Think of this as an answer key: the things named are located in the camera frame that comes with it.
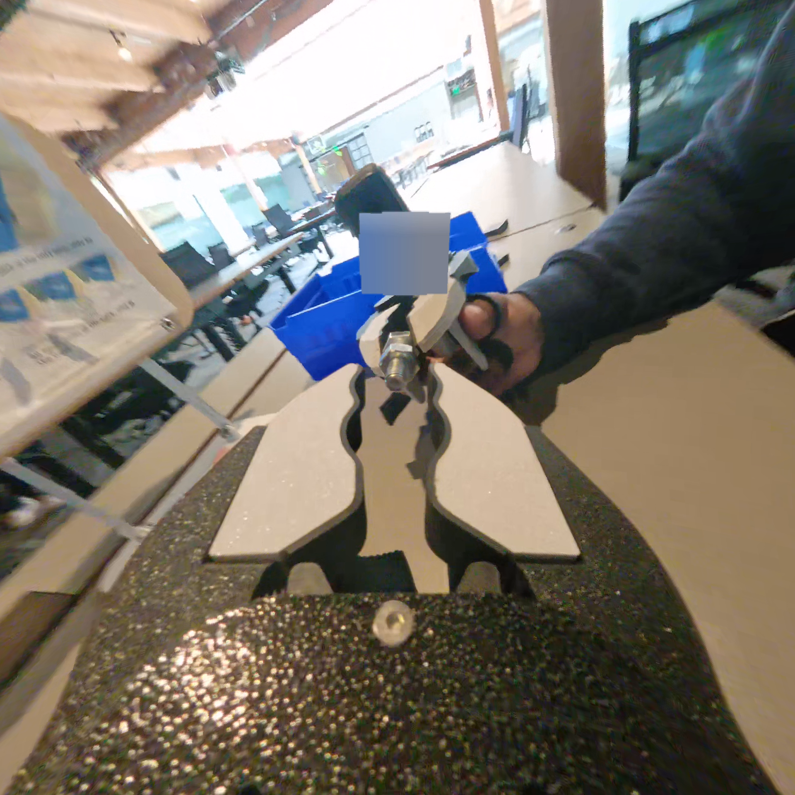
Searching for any black wall screen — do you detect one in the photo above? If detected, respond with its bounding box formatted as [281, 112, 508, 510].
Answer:
[627, 0, 795, 182]

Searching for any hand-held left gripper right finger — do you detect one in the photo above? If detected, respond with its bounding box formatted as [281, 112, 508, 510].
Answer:
[425, 362, 581, 563]

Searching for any black office chair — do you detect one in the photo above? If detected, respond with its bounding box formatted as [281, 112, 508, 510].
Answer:
[261, 204, 306, 241]

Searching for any person's right hand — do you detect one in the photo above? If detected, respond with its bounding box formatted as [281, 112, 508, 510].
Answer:
[429, 291, 547, 398]

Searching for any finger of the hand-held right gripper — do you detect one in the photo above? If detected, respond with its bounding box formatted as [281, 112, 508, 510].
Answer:
[407, 276, 467, 359]
[357, 307, 400, 378]

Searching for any printed instruction sheet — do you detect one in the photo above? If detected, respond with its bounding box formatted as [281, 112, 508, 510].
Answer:
[0, 133, 180, 431]

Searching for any ceiling mounted device cluster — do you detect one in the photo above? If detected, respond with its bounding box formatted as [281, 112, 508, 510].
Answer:
[205, 53, 247, 98]

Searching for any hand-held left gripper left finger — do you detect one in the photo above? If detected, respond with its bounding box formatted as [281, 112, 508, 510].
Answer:
[208, 363, 365, 563]

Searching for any office desk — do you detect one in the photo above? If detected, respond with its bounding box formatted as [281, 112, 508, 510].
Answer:
[185, 233, 306, 313]

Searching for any person's right forearm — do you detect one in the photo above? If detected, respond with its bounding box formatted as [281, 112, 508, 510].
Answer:
[512, 6, 795, 387]

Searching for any steel bolt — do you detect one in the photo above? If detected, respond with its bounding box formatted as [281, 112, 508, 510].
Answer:
[376, 331, 418, 393]

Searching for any wooden document stand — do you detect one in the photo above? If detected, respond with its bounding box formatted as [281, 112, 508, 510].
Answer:
[0, 115, 241, 542]

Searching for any blue plastic bin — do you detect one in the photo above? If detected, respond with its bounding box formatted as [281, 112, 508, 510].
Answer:
[270, 211, 509, 381]

